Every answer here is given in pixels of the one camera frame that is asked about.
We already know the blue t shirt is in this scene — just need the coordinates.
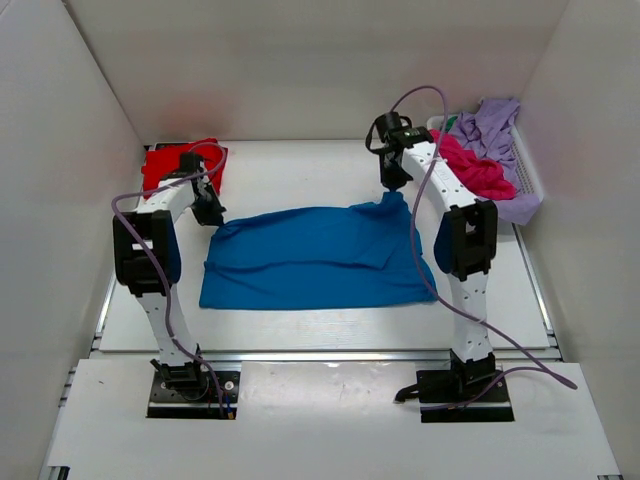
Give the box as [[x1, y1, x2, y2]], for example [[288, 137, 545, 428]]
[[199, 192, 436, 311]]

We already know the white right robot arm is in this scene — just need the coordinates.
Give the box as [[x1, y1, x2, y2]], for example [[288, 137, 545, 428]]
[[365, 112, 498, 401]]

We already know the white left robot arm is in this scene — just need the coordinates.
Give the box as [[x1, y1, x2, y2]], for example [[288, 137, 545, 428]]
[[111, 143, 227, 398]]

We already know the green t shirt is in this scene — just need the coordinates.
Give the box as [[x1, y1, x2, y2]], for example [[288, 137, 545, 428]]
[[445, 116, 457, 130]]

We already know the red folded t shirt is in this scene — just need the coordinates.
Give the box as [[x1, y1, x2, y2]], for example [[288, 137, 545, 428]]
[[141, 138, 228, 191]]

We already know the lavender t shirt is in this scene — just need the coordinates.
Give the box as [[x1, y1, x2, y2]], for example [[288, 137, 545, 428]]
[[448, 98, 541, 226]]

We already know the pink t shirt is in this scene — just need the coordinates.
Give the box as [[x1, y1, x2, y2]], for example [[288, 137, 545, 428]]
[[439, 133, 516, 201]]

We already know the white plastic basket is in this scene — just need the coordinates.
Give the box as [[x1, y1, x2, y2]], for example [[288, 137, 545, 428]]
[[427, 118, 543, 203]]

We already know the aluminium table edge rail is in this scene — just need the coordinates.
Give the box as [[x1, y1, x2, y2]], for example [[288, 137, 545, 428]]
[[89, 139, 561, 364]]

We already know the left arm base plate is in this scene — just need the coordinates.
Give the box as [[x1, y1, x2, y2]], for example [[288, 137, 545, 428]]
[[146, 360, 241, 420]]

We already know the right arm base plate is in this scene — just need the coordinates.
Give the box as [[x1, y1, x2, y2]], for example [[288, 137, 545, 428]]
[[394, 368, 515, 424]]

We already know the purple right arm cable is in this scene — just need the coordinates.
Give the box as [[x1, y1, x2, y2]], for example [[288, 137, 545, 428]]
[[389, 86, 579, 413]]

